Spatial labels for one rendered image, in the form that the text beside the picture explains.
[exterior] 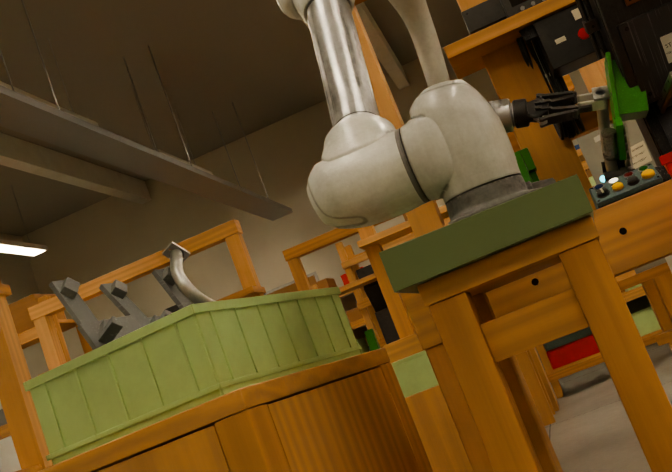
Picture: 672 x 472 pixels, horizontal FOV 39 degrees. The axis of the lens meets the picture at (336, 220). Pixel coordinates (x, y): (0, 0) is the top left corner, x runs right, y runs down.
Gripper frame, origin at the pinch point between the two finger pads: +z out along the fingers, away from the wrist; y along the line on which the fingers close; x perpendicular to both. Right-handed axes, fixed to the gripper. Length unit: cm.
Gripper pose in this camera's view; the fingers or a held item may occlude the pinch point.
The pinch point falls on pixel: (591, 101)
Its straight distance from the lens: 254.6
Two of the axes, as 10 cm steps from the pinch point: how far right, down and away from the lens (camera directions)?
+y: 1.0, -6.3, 7.7
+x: 2.6, 7.6, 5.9
